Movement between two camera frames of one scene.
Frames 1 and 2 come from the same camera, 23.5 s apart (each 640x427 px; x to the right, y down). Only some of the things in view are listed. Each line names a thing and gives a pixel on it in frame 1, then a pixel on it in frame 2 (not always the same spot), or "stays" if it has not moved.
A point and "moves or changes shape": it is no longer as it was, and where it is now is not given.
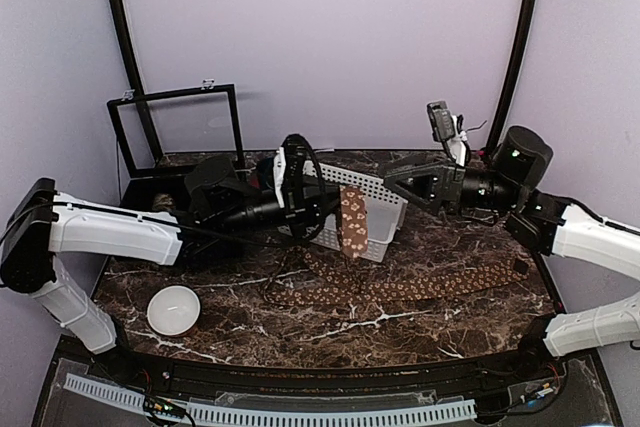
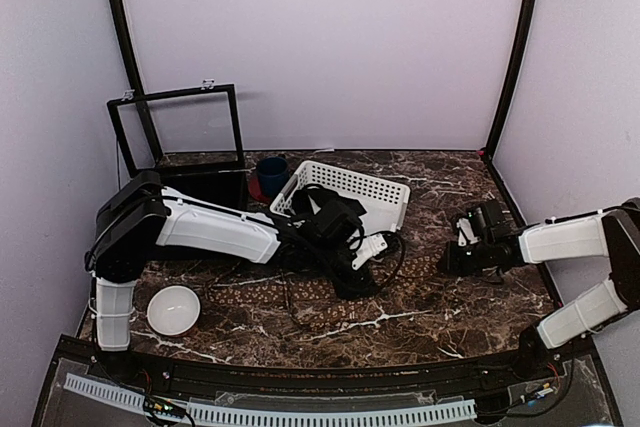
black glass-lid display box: (160, 136) stays
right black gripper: (450, 180) -> (450, 264)
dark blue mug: (265, 174) stays
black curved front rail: (467, 377) stays
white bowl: (173, 310) stays
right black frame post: (532, 19) stays
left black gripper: (305, 202) -> (354, 287)
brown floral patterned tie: (300, 279) moves or changes shape
